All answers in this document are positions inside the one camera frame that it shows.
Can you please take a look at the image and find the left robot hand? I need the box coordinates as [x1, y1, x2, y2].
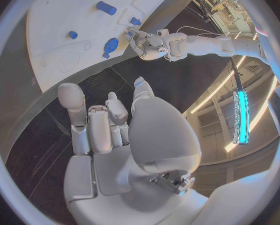
[125, 28, 169, 61]

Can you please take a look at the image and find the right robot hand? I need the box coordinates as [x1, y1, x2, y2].
[57, 76, 210, 225]

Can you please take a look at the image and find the white cable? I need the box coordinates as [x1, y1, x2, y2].
[176, 26, 225, 37]

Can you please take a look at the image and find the cluttered workshop desk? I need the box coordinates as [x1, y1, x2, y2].
[191, 0, 257, 36]

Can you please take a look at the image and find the glowing light bar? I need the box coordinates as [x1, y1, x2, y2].
[231, 88, 251, 146]

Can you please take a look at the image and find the blue gear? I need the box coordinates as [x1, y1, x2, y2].
[103, 37, 119, 55]

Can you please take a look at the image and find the white task board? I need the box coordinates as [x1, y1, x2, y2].
[25, 0, 175, 94]

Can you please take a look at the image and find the short blue cylinder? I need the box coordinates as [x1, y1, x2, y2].
[96, 0, 117, 16]

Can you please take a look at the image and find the blue plug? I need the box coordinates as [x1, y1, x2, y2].
[129, 16, 142, 27]

